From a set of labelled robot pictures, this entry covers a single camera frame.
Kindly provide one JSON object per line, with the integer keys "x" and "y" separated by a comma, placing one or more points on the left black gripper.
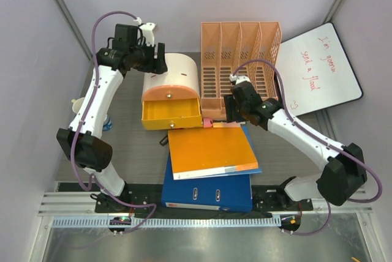
{"x": 157, "y": 66}

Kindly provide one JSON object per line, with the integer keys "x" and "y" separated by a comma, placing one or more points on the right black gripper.
{"x": 229, "y": 103}

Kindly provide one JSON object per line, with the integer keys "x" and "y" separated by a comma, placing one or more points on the white arched drawer cabinet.
{"x": 177, "y": 87}

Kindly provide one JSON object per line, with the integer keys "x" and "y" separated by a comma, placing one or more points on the orange desk file organizer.
{"x": 228, "y": 47}

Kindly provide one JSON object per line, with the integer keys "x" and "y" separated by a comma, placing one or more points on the yellow cabinet drawer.
{"x": 171, "y": 114}

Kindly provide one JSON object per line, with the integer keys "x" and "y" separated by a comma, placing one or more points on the orange folder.
{"x": 211, "y": 152}

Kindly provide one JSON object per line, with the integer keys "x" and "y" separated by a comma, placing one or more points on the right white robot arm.
{"x": 340, "y": 175}

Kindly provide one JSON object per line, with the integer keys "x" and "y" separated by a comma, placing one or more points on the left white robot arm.
{"x": 81, "y": 142}

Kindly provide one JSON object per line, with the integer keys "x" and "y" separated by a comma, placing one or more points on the small blue-label bottle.
{"x": 107, "y": 125}

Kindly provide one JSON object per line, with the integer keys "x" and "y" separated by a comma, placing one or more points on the white dry-erase board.
{"x": 316, "y": 72}

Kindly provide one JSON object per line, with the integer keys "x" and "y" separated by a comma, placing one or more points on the black binder clip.
{"x": 163, "y": 141}

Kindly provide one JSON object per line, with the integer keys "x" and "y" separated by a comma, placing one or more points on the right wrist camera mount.
{"x": 237, "y": 79}

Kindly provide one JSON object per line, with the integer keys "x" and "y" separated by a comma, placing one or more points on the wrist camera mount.
{"x": 237, "y": 79}
{"x": 146, "y": 32}

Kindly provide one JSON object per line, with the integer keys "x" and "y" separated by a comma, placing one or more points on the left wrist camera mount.
{"x": 146, "y": 32}

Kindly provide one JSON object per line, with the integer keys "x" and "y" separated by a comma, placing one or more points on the blue ring binder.
{"x": 221, "y": 182}

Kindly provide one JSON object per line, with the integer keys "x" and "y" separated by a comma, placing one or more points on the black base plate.
{"x": 258, "y": 198}

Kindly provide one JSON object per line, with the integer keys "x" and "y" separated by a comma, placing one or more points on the perforated cable tray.
{"x": 104, "y": 221}

